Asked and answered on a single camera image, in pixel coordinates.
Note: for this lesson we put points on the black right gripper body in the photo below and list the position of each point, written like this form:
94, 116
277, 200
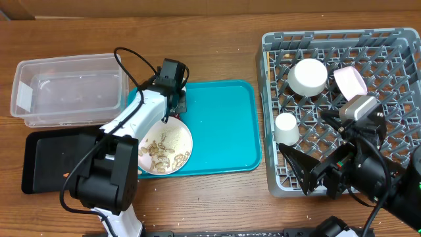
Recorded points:
348, 170

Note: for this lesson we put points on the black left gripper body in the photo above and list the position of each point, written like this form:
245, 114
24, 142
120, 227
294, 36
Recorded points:
181, 107

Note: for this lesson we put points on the white cup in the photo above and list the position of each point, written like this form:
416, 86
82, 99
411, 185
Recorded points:
286, 129

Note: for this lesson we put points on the large white plate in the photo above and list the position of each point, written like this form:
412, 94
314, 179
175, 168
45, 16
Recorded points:
165, 149

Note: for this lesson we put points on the white bowl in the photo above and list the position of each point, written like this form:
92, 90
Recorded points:
308, 77

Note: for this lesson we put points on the wooden chopstick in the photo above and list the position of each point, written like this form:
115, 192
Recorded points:
268, 65

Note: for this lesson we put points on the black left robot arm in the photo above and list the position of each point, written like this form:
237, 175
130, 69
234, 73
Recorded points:
105, 179

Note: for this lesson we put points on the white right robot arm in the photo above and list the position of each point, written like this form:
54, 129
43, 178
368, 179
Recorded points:
405, 204

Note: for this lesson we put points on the teal plastic tray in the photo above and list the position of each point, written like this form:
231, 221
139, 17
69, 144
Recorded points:
222, 119

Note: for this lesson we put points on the clear plastic bin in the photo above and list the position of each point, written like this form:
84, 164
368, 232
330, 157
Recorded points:
69, 91

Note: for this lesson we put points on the grey dish rack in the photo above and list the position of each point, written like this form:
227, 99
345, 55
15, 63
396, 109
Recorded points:
387, 59

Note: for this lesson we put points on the black bin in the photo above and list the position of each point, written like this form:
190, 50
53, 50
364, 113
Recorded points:
49, 155

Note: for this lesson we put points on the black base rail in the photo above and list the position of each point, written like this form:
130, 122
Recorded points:
331, 227

